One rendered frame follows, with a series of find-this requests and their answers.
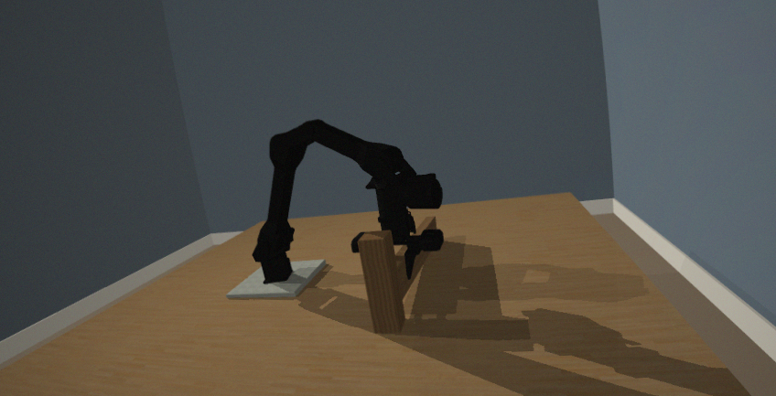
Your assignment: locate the brown wooden post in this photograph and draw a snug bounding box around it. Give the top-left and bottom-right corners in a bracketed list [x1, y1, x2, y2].
[357, 230, 405, 334]

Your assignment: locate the brown wooden rail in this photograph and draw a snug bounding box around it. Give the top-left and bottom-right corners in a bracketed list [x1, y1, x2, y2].
[395, 217, 437, 299]

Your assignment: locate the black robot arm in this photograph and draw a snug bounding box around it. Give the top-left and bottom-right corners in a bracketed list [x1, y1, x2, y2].
[252, 119, 443, 284]

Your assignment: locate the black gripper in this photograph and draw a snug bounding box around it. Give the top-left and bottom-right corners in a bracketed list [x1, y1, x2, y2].
[350, 208, 444, 280]

